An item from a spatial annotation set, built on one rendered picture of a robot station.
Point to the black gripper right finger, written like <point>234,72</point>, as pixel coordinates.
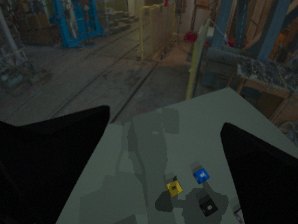
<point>265,177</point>

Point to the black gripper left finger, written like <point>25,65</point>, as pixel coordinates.
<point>43,160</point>

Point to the blue block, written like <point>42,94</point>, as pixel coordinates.
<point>201,176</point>

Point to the yellow block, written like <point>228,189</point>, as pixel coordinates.
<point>173,188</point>

